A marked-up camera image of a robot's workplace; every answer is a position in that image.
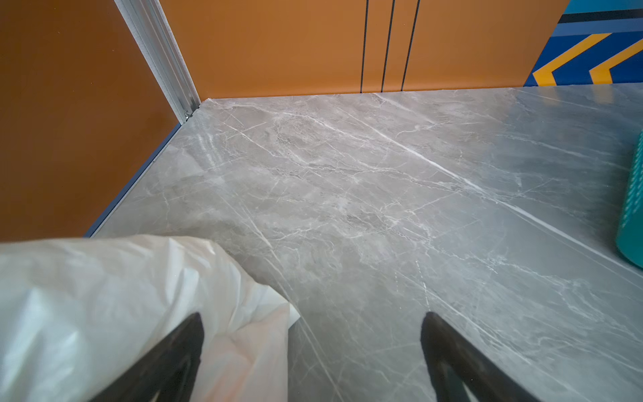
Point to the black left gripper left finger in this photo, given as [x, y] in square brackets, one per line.
[167, 372]

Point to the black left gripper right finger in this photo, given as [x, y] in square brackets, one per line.
[458, 369]

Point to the white plastic bag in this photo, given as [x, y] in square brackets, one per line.
[76, 314]

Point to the teal plastic basket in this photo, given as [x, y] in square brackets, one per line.
[629, 236]

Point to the aluminium corner post left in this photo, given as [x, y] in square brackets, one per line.
[151, 30]

